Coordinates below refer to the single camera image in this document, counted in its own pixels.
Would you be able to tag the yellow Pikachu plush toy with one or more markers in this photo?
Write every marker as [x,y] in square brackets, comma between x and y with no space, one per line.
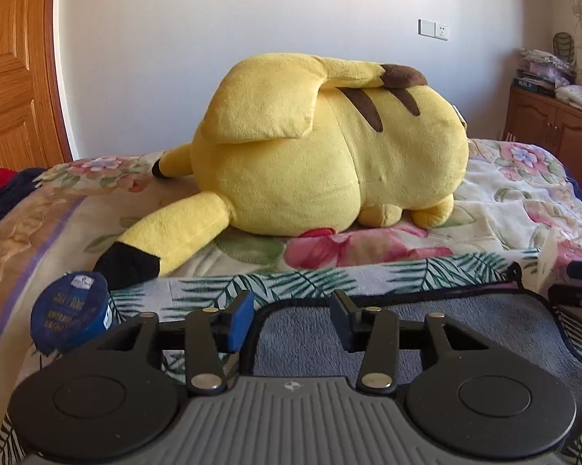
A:
[292,144]

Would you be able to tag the white wall switch socket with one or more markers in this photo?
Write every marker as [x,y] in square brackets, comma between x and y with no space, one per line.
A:
[432,29]

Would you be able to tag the palm leaf print cloth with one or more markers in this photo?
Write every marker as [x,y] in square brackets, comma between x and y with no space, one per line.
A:
[171,298]

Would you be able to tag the stack of folded linens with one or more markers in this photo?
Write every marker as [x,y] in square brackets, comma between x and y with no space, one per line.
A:
[542,73]

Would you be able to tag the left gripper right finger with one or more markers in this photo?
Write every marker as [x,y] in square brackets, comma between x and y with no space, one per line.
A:
[462,391]

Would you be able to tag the blue paper cup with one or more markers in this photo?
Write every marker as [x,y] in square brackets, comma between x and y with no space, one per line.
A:
[71,311]

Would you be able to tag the wooden side cabinet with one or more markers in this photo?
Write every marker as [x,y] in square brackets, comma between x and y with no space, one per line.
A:
[548,123]

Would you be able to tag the purple and grey towel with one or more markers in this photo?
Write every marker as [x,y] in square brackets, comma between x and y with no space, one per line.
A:
[297,338]

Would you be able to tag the floral bed blanket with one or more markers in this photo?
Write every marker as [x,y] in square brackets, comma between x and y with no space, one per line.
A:
[61,220]

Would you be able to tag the wooden wardrobe door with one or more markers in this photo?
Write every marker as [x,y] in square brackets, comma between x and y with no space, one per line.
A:
[32,127]

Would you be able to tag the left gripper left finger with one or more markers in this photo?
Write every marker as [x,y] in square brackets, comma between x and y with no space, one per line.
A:
[120,391]

